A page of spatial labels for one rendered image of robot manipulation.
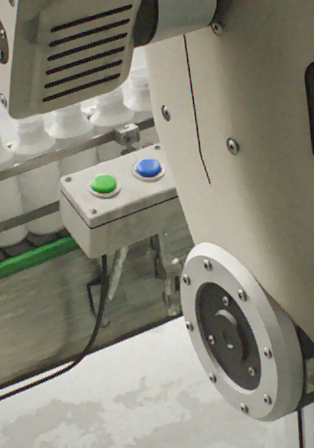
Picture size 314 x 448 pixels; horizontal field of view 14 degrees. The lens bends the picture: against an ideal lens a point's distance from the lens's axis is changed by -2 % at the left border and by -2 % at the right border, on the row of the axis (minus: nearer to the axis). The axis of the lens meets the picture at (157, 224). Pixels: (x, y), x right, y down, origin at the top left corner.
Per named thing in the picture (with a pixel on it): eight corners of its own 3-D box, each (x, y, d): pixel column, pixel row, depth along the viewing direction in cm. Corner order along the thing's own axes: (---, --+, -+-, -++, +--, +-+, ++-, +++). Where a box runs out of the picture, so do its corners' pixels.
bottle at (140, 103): (131, 191, 171) (113, 79, 164) (147, 171, 176) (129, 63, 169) (173, 192, 169) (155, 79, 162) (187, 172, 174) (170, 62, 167)
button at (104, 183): (108, 177, 149) (109, 168, 148) (121, 192, 148) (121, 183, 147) (86, 185, 148) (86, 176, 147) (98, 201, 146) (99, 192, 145)
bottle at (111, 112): (97, 195, 172) (78, 84, 164) (137, 183, 173) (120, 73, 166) (111, 212, 167) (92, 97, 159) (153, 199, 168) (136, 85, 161)
